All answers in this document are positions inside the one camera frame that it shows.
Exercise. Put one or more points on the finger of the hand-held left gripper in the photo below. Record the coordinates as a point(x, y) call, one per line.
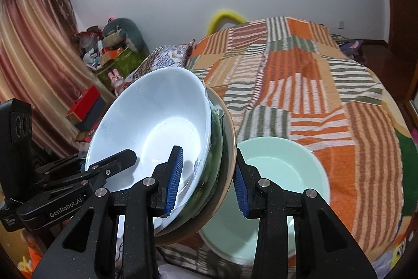
point(114, 159)

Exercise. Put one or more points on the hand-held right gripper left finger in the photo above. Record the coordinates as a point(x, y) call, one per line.
point(174, 181)

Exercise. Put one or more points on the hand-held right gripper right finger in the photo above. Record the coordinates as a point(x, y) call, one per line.
point(241, 190)

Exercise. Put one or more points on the pink bowl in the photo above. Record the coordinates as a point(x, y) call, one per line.
point(196, 223)

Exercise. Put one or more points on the light green bowl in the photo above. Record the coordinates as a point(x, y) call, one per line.
point(287, 174)

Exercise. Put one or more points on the white bowl with dark spots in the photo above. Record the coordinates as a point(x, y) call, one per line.
point(147, 122)

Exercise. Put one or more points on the dark grey box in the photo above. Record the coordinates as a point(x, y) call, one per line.
point(91, 118)

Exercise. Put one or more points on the red box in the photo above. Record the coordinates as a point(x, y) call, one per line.
point(85, 102)

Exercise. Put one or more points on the pink bunny toy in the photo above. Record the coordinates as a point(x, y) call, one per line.
point(116, 81)

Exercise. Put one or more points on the striped brown curtain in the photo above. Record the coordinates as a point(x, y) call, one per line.
point(32, 53)

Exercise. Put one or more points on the green cardboard box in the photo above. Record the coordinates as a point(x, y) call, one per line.
point(127, 61)

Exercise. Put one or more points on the patterned quilt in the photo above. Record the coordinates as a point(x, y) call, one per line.
point(163, 60)

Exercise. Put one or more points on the striped orange blanket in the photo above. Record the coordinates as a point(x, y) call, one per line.
point(310, 102)

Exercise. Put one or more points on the yellow cartoon bed sheet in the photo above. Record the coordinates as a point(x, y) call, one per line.
point(392, 256)

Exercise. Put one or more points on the yellow foam tube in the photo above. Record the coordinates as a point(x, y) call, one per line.
point(225, 15)

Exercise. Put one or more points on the dark bag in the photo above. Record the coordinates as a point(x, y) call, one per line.
point(351, 47)

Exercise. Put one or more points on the wooden door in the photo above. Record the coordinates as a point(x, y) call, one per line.
point(401, 20)

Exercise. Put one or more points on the white wall socket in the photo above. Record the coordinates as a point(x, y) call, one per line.
point(341, 25)

